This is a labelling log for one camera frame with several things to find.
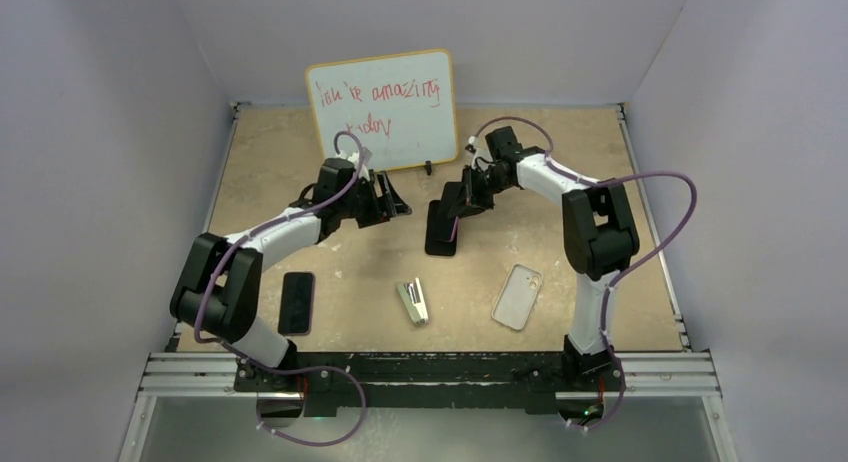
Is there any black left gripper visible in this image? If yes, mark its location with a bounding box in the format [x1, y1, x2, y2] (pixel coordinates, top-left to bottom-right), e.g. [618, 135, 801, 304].
[337, 173, 409, 229]

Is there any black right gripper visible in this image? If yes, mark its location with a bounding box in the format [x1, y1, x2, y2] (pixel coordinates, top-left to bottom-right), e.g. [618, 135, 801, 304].
[450, 165, 514, 221]

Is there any pink smartphone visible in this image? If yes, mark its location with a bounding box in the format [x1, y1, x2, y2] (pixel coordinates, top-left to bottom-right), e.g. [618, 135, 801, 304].
[434, 182, 465, 242]

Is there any black phone case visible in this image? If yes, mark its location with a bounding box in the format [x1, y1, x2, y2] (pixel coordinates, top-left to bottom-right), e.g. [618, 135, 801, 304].
[425, 200, 459, 257]

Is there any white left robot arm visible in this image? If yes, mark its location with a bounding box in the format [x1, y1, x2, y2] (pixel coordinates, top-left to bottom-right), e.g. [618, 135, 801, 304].
[169, 157, 412, 391]

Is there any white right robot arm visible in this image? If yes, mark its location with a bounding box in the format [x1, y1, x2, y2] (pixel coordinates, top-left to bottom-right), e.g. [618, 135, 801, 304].
[426, 126, 640, 389]

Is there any clear beige phone case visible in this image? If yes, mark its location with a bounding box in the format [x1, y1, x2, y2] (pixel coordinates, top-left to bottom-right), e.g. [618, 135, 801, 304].
[491, 264, 543, 331]

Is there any silver stapler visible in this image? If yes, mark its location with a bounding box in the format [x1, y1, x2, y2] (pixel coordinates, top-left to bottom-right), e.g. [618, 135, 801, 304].
[396, 278, 429, 326]

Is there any whiteboard with red writing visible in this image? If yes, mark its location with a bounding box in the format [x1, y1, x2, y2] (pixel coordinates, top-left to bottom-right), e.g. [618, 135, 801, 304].
[305, 49, 460, 170]

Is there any dark smartphone on table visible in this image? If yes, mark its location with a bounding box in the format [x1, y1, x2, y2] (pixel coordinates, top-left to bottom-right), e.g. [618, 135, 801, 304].
[277, 272, 316, 336]

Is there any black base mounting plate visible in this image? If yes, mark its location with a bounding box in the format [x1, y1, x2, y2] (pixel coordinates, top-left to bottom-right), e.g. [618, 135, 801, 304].
[234, 351, 624, 419]

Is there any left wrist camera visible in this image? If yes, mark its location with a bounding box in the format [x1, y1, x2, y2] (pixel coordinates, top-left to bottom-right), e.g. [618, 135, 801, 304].
[339, 148, 372, 180]

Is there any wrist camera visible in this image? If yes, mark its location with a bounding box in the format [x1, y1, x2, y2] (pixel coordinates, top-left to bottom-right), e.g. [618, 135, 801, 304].
[464, 136, 488, 157]
[339, 148, 372, 180]

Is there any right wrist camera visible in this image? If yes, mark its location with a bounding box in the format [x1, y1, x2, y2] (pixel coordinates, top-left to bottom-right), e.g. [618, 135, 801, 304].
[464, 136, 488, 157]

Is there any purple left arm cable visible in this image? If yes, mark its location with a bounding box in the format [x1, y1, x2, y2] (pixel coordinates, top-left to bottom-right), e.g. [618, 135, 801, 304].
[192, 130, 368, 381]

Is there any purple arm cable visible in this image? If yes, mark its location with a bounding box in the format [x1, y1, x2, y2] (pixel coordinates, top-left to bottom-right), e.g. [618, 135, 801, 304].
[192, 130, 368, 381]
[466, 116, 699, 407]

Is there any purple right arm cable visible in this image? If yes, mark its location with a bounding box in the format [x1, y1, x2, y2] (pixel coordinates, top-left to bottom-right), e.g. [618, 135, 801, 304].
[466, 116, 699, 407]

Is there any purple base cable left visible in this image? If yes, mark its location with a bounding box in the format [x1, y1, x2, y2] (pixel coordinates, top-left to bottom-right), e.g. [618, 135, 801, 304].
[254, 366, 370, 448]

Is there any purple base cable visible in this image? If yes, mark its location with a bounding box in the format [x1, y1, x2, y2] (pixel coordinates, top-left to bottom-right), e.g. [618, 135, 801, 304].
[566, 369, 636, 434]
[254, 366, 370, 448]

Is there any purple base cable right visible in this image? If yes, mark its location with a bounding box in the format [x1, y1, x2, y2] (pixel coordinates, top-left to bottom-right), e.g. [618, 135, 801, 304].
[566, 369, 636, 434]

